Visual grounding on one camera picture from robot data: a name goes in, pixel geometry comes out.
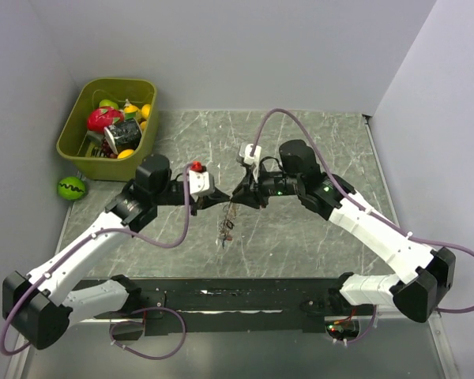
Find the black cup in bin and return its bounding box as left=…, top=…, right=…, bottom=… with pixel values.
left=104, top=118, right=142, bottom=153

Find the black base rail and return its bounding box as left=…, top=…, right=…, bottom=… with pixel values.
left=99, top=278, right=374, bottom=336

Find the green watermelon ball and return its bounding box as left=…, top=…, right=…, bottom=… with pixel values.
left=57, top=176, right=86, bottom=201

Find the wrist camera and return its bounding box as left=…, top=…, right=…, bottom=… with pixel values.
left=188, top=161, right=215, bottom=197
left=236, top=143, right=261, bottom=176

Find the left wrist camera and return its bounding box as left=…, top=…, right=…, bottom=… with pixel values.
left=188, top=161, right=215, bottom=197

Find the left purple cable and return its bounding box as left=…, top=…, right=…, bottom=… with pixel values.
left=0, top=161, right=202, bottom=360

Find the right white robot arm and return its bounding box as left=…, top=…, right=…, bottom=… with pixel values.
left=231, top=140, right=456, bottom=323

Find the olive green plastic bin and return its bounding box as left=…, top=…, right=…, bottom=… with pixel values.
left=56, top=78, right=158, bottom=182

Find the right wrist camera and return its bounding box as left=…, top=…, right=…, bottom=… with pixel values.
left=236, top=143, right=261, bottom=176

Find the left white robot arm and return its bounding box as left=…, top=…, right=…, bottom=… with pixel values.
left=1, top=154, right=230, bottom=350

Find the yellow lemon toy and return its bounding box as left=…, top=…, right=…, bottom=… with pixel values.
left=141, top=104, right=152, bottom=120

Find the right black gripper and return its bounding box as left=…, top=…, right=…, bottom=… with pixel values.
left=231, top=160, right=303, bottom=209

